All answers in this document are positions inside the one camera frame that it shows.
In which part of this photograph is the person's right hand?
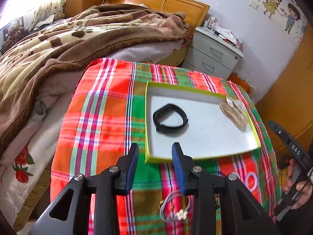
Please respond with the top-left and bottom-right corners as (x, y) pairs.
(281, 158), (313, 210)

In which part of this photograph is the wooden door right side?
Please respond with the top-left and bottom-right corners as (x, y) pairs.
(256, 24), (312, 149)

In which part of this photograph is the clear beige hair claw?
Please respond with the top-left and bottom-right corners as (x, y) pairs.
(220, 97), (248, 132)

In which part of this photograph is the plaid red green tablecloth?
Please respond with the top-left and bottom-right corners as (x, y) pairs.
(50, 58), (281, 234)

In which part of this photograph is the white tray yellow rim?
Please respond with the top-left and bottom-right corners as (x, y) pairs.
(145, 82), (261, 163)

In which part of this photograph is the black wristband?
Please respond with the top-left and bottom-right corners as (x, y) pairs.
(152, 103), (188, 134)

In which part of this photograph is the orange cardboard box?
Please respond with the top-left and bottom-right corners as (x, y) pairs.
(228, 72), (252, 93)

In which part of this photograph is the white floral bed sheet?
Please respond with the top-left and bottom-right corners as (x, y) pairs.
(0, 40), (189, 228)

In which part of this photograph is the grey two-drawer nightstand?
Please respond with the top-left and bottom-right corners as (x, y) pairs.
(181, 27), (244, 80)

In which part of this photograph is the brown paw print blanket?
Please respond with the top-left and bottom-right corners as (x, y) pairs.
(1, 4), (193, 152)

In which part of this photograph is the clutter on nightstand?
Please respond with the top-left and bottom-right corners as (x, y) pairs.
(204, 15), (244, 49)

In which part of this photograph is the wooden headboard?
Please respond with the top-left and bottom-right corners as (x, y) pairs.
(105, 0), (210, 28)

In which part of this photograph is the teddy bear picture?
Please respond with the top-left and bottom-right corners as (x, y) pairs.
(1, 16), (29, 55)

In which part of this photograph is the patterned window curtain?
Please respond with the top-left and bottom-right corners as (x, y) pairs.
(29, 0), (66, 31)

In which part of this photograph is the cartoon couple wall sticker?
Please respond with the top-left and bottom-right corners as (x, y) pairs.
(249, 0), (308, 44)

